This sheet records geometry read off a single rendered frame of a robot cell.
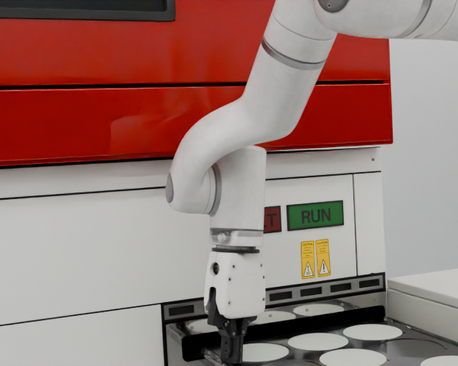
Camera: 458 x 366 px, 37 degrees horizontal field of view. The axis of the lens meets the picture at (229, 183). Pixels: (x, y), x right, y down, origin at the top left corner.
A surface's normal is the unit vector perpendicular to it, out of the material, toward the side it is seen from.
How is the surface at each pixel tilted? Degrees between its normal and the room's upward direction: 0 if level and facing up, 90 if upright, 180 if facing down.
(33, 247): 90
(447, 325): 90
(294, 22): 115
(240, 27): 90
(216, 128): 51
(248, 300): 89
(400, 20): 141
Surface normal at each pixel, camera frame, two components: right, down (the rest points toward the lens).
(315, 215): 0.37, 0.03
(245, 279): 0.76, 0.00
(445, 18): 0.41, 0.72
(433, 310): -0.93, 0.07
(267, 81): -0.60, 0.37
